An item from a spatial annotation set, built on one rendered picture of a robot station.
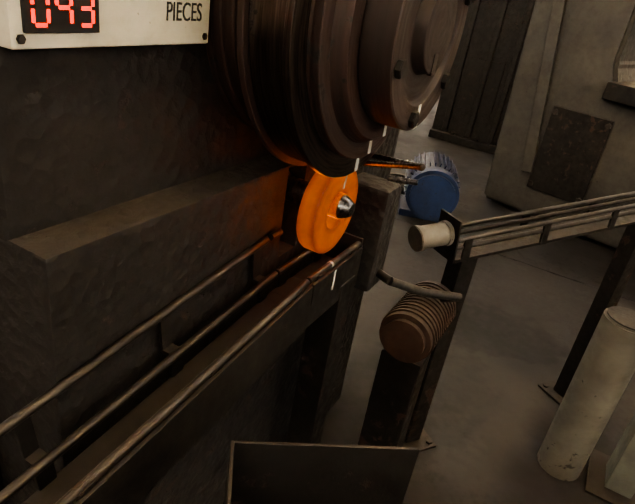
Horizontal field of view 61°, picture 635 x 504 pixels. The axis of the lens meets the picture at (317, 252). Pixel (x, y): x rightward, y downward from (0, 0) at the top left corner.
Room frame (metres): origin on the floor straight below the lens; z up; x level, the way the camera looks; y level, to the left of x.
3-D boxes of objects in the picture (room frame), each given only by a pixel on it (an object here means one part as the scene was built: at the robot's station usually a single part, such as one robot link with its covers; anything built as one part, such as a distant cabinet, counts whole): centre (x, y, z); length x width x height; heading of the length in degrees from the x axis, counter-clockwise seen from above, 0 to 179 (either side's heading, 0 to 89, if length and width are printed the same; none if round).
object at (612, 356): (1.19, -0.80, 0.26); 0.12 x 0.12 x 0.52
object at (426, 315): (1.10, -0.27, 0.27); 0.22 x 0.13 x 0.53; 155
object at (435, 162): (3.07, -0.59, 0.17); 0.57 x 0.31 x 0.34; 175
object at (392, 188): (1.07, -0.09, 0.68); 0.11 x 0.08 x 0.24; 65
